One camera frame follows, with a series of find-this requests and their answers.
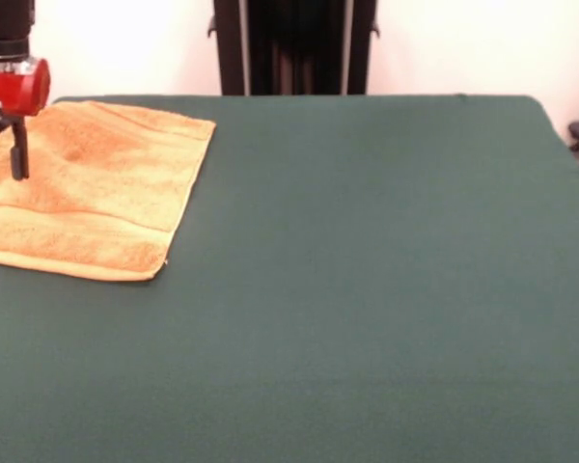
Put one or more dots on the tan terry towel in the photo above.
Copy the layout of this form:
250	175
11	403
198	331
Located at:
101	193

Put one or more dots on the black metal stand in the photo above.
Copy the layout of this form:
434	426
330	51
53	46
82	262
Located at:
294	48

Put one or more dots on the dark green table cloth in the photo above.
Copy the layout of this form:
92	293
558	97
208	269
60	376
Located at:
366	313

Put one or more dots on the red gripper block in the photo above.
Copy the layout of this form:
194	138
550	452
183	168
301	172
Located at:
14	89

